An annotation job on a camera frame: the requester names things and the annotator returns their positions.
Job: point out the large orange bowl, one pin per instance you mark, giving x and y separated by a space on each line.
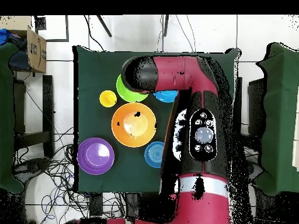
121 135

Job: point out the large green bowl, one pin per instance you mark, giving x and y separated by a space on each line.
126 94

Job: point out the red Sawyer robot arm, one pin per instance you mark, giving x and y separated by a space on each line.
177 74

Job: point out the light blue small bowl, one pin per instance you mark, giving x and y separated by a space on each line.
153 154

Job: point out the large blue bowl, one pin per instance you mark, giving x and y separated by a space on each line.
165 96

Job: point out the large purple bowl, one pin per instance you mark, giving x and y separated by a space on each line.
95 156

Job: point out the dark green tablecloth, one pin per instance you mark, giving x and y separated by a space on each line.
98 70

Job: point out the black power strip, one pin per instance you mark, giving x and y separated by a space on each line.
95 205

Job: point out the black tripod leg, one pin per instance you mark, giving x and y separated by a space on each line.
104 26
166 25

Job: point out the green cloth side table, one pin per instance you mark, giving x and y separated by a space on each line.
5 116
280 116

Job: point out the cardboard box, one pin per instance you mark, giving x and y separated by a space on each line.
36 51

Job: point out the blue cloth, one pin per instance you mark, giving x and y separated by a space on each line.
4 35

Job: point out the black stool frame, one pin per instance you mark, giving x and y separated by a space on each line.
48 116
255 107

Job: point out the black pedestal leg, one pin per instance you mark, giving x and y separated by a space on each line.
32 166

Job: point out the black metal frame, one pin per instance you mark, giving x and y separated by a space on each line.
67 28

